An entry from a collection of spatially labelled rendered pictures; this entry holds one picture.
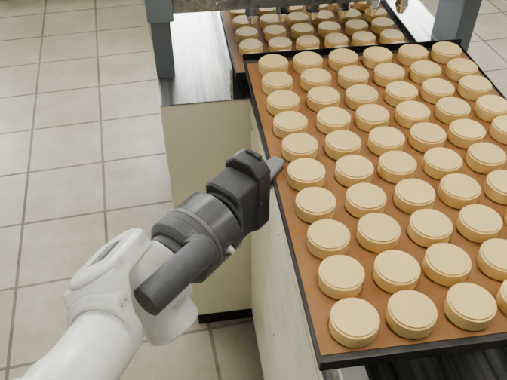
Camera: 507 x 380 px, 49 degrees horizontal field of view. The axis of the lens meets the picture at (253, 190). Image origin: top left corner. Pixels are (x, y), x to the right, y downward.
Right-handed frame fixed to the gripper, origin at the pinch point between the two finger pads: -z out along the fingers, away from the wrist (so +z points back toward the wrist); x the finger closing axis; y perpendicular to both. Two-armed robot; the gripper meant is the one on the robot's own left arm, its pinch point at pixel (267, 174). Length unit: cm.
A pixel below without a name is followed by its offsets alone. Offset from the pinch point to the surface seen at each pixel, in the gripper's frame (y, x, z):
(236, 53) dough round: 35, -10, -37
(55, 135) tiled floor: 156, -100, -58
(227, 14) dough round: 48, -10, -50
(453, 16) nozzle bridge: 3, -8, -77
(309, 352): -13.9, -19.6, 8.4
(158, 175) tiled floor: 101, -100, -66
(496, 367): -35.2, -15.6, -2.1
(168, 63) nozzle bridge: 47, -12, -28
